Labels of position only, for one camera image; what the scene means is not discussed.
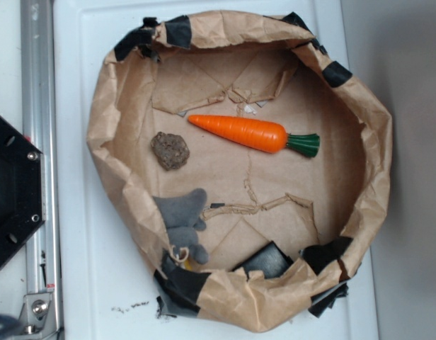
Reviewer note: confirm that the brown paper bag enclosure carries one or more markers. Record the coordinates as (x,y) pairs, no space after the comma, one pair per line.
(323,212)

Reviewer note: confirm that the metal corner bracket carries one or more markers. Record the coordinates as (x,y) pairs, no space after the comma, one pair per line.
(37,317)

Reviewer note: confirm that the black rectangular block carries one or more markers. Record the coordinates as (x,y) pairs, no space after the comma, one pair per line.
(270,259)

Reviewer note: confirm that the grey plush elephant toy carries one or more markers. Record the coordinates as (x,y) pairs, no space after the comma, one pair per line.
(182,218)

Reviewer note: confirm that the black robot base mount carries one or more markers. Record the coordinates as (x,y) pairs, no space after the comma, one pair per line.
(21,211)

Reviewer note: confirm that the aluminium extrusion rail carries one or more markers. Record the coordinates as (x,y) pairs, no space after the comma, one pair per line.
(43,265)

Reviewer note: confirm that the brown rough rock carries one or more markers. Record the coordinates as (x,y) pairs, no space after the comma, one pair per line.
(170,150)

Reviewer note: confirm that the orange plastic toy carrot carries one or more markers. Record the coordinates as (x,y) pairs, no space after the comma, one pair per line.
(257,134)

